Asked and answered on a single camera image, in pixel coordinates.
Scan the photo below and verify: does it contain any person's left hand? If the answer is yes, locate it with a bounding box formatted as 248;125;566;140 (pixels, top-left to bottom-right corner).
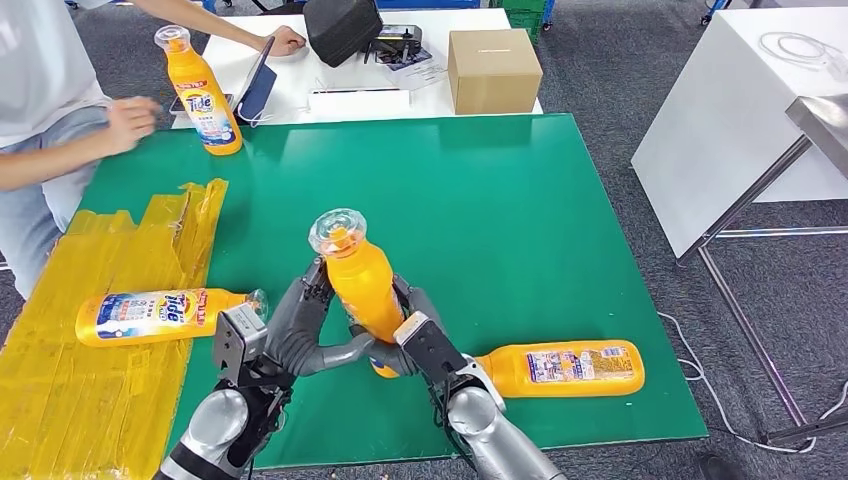
268;25;308;58

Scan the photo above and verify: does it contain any black bag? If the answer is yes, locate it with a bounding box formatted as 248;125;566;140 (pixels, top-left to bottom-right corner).
302;0;384;69

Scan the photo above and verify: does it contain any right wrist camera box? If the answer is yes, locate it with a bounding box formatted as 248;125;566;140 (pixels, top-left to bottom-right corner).
394;311;468;389

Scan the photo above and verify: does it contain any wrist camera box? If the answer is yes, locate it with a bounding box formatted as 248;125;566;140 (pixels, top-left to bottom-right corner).
394;311;468;389
211;302;270;386

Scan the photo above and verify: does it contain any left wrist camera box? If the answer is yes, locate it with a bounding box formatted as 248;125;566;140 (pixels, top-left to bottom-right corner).
211;302;270;386

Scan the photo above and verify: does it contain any white table with metal legs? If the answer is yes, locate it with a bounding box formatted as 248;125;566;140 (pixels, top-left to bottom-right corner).
629;7;848;448

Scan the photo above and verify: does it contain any smartphone with pink screen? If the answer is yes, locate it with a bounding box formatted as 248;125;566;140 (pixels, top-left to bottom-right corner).
168;93;234;115

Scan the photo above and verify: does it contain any brown cardboard box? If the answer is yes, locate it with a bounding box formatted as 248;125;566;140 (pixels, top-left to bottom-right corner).
447;28;544;117

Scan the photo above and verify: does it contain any orange detergent bottle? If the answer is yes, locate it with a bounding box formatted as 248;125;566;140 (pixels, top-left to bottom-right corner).
153;25;244;158
74;288;270;349
473;339;646;399
307;208;407;380

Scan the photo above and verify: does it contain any tablet in blue case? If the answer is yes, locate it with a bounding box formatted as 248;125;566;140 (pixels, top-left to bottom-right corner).
231;36;278;127

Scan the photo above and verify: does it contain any person's right hand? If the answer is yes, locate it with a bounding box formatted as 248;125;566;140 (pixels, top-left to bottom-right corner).
99;95;164;157

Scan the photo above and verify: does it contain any green plastic crate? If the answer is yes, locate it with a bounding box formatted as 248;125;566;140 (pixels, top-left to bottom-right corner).
500;0;548;46

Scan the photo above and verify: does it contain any clear sleeve with papers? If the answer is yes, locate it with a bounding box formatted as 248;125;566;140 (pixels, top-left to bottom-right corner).
377;47;448;89

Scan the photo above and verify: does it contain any black controller device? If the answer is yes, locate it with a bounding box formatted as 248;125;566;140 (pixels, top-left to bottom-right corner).
362;24;424;66

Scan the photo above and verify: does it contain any yellow taped cardboard sheet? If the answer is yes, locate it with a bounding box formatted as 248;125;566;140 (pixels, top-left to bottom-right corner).
0;178;230;480

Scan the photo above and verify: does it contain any blue metal rack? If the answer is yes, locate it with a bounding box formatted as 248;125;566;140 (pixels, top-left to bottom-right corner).
374;0;556;32

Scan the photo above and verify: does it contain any flat white box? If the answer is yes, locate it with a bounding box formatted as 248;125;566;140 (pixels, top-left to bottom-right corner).
306;87;412;123

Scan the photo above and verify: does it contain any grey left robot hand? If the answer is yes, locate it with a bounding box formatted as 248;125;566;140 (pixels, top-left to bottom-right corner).
264;254;376;380

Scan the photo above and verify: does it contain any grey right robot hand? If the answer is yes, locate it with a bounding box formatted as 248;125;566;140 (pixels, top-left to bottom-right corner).
347;271;447;379

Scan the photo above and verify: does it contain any coiled white cable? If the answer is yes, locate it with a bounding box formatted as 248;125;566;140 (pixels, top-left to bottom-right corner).
757;31;848;77

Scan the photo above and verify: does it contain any long white floor cable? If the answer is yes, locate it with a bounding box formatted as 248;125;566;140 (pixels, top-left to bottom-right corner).
655;311;848;456

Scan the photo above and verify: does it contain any blue metal leg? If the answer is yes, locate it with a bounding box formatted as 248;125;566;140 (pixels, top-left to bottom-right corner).
696;0;733;28

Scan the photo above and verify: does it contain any person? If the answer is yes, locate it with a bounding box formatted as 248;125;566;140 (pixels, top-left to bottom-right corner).
0;0;114;299

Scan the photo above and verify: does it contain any stainless steel plate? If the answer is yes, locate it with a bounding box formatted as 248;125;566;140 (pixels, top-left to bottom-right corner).
784;94;848;183

